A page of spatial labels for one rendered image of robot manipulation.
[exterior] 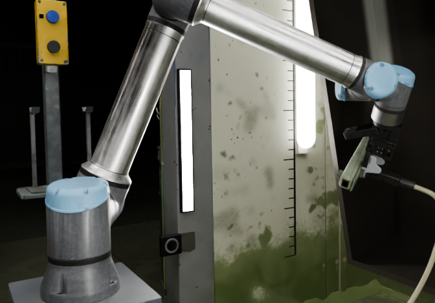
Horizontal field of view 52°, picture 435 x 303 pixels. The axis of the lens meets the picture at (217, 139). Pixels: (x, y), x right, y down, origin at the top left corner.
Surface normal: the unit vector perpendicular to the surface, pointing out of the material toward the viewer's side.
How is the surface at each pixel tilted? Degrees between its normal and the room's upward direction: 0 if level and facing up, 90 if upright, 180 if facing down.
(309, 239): 90
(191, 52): 90
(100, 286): 70
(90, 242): 90
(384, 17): 102
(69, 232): 90
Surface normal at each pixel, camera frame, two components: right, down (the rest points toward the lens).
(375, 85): 0.17, 0.12
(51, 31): 0.51, 0.04
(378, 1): -0.84, 0.25
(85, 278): 0.37, -0.30
